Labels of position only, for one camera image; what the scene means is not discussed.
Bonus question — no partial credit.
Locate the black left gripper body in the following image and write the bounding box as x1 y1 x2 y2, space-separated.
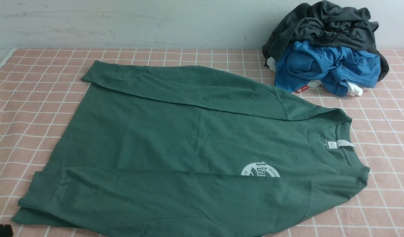
0 224 14 237

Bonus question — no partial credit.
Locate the green long sleeve shirt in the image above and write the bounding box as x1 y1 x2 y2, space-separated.
12 61 370 237

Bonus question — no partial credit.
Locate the pink checkered tablecloth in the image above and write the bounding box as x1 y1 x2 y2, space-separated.
0 48 404 237

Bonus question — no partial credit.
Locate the blue crumpled garment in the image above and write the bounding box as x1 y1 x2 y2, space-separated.
275 40 382 97

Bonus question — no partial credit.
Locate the dark grey crumpled garment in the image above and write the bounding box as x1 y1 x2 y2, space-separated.
261 0 389 81

